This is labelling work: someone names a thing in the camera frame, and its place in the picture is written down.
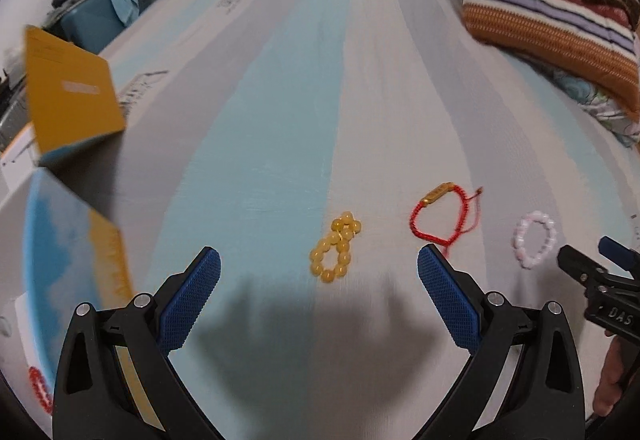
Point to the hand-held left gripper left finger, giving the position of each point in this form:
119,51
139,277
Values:
192,300

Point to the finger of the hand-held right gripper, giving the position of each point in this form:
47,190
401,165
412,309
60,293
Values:
577,265
617,250

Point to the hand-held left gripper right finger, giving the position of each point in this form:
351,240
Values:
447,300

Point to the blue and yellow cardboard box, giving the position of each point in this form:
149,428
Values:
75,84

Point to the person's right hand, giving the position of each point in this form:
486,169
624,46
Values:
609,382

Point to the floral cloth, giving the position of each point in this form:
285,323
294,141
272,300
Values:
616,119

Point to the striped folded blanket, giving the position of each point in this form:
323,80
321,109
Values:
525,9

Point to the blue suitcase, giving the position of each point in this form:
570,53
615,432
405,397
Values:
85,17

